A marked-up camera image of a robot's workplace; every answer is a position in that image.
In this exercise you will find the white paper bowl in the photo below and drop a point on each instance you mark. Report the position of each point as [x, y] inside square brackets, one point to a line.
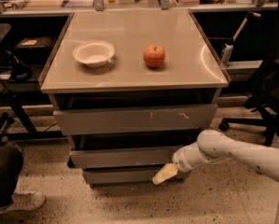
[94, 54]

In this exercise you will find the black headset on stand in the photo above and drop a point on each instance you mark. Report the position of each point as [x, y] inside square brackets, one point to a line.
[20, 71]

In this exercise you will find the grey drawer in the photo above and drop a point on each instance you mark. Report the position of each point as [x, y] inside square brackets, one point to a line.
[128, 152]
[99, 177]
[135, 119]

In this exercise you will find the grey bottom drawer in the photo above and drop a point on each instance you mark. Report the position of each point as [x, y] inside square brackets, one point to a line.
[99, 177]

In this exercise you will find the black office chair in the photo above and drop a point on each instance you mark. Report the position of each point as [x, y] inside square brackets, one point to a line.
[264, 88]

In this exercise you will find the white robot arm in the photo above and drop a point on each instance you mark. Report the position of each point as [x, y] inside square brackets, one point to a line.
[212, 146]

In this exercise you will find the black box with label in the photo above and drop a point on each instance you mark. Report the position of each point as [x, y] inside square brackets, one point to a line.
[35, 48]

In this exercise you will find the grey drawer cabinet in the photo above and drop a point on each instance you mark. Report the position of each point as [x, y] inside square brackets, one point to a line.
[189, 75]

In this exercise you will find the person's dark trouser leg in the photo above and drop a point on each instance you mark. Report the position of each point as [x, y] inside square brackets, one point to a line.
[11, 162]

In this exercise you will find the white sneaker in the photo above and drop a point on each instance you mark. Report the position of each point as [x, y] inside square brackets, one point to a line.
[27, 201]

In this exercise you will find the red apple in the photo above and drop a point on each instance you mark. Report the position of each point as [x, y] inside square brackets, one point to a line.
[154, 55]

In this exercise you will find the grey top drawer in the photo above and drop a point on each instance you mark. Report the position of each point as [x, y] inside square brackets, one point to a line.
[135, 119]

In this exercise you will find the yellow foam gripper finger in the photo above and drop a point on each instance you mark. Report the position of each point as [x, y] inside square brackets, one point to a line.
[168, 171]

